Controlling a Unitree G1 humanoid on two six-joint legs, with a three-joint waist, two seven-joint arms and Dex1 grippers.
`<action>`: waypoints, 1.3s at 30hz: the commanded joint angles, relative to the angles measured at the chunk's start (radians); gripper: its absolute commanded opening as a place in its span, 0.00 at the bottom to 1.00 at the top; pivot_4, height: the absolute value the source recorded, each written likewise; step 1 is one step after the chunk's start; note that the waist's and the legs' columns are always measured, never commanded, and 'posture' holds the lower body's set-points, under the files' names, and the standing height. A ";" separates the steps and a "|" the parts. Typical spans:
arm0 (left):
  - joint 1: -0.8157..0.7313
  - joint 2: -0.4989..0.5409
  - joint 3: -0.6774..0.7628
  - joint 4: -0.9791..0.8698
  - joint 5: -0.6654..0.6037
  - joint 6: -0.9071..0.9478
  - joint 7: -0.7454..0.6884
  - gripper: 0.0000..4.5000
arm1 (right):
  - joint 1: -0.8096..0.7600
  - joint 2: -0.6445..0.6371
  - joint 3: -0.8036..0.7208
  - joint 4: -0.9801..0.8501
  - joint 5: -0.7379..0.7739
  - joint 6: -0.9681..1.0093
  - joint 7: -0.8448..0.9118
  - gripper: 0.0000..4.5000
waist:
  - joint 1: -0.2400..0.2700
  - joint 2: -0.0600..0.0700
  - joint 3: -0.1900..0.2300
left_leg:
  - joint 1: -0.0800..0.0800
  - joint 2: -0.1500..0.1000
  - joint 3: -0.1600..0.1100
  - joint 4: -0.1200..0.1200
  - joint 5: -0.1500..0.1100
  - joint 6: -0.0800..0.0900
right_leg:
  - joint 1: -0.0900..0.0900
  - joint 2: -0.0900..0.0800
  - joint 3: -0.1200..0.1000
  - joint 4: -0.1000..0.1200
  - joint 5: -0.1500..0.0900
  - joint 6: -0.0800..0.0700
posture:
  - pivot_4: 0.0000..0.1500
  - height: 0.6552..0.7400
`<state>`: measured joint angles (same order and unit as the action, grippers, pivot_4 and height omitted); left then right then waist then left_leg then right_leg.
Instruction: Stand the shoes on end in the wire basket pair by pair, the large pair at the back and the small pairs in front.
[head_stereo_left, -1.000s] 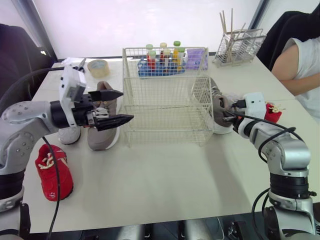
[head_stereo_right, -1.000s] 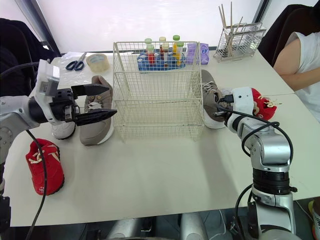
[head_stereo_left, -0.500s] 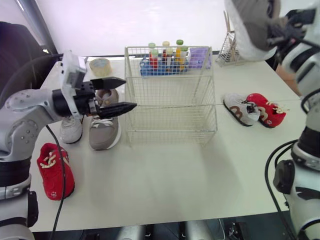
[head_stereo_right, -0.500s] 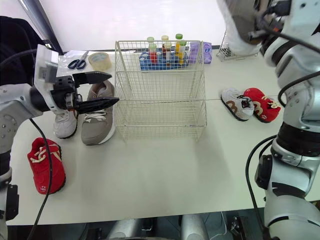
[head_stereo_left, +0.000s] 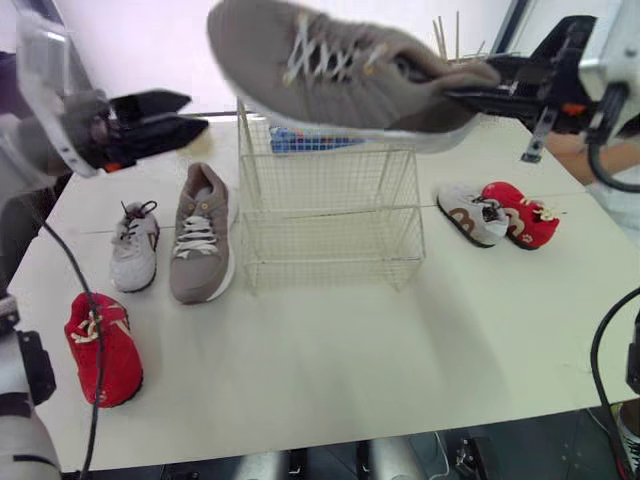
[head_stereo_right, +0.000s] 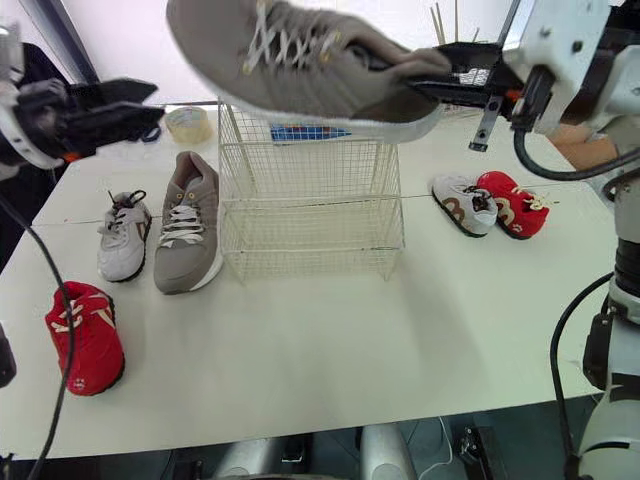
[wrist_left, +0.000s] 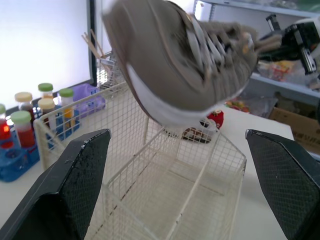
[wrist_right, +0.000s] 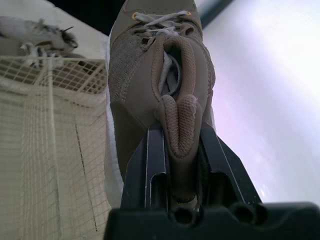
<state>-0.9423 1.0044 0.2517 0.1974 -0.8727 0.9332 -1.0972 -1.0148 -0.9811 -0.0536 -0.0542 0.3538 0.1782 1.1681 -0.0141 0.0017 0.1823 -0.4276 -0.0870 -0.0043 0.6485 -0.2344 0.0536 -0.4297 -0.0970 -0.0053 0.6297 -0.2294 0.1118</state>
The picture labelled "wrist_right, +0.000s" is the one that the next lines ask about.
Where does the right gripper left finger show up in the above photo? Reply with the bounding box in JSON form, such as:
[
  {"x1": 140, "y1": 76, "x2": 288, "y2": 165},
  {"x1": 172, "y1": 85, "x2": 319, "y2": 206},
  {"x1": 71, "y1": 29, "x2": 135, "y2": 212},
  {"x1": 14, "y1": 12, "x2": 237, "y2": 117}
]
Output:
[{"x1": 120, "y1": 124, "x2": 173, "y2": 210}]

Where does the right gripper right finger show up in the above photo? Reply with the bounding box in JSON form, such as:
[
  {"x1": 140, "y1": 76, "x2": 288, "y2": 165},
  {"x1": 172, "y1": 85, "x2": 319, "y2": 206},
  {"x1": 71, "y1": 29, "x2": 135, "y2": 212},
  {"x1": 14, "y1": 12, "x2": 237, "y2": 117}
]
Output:
[{"x1": 197, "y1": 121, "x2": 263, "y2": 210}]

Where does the brown lace-up sneaker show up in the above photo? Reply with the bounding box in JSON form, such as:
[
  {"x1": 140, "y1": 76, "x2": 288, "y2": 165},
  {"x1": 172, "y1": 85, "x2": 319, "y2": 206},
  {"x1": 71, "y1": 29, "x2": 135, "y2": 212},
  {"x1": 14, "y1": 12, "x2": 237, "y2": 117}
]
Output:
[{"x1": 104, "y1": 0, "x2": 217, "y2": 204}]

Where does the white and black shoe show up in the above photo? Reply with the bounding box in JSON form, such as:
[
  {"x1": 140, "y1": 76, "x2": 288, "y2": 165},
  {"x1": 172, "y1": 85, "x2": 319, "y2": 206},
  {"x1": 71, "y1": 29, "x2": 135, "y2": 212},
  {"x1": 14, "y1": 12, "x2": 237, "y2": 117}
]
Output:
[{"x1": 0, "y1": 16, "x2": 86, "y2": 69}]

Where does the cream wire basket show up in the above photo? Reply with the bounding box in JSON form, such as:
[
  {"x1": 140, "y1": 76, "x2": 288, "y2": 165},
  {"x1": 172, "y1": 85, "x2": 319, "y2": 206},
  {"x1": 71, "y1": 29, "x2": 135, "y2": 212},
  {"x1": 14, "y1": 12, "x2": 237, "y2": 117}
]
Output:
[{"x1": 0, "y1": 55, "x2": 113, "y2": 240}]

